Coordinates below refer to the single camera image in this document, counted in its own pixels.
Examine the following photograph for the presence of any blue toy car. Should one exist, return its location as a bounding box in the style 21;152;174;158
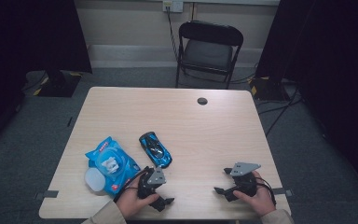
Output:
138;131;173;169

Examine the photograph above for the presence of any black wall socket cable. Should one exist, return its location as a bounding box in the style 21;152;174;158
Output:
166;6;181;63

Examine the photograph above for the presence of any black curtain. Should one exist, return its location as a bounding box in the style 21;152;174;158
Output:
0;0;93;157
255;0;358;200

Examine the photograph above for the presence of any black folding chair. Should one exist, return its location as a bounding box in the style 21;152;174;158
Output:
175;20;245;91

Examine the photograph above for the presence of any right hand-held gripper cable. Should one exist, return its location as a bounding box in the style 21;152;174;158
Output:
255;176;278;206

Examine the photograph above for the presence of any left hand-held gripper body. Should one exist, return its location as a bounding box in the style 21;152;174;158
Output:
137;166;167;200

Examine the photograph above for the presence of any person's right hand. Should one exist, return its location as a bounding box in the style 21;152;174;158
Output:
232;170;277;217

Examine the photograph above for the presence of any white wall socket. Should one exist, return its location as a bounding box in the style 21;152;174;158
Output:
162;0;185;13

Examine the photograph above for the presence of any hand-held gripper cable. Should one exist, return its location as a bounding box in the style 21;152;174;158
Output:
255;176;278;206
113;167;148;203

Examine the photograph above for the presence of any left hand-held gripper cable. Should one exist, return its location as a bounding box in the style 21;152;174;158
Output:
113;167;148;203

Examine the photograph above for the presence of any person's left hand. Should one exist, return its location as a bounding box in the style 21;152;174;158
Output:
116;183;160;219

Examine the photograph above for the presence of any grey tape strip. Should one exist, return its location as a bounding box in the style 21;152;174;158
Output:
34;189;60;201
273;187;294;198

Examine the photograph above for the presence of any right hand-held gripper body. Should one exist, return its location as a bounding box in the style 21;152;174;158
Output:
229;161;262;198

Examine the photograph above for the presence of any blue wet wipes pack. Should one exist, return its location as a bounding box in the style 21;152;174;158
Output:
84;135;143;198

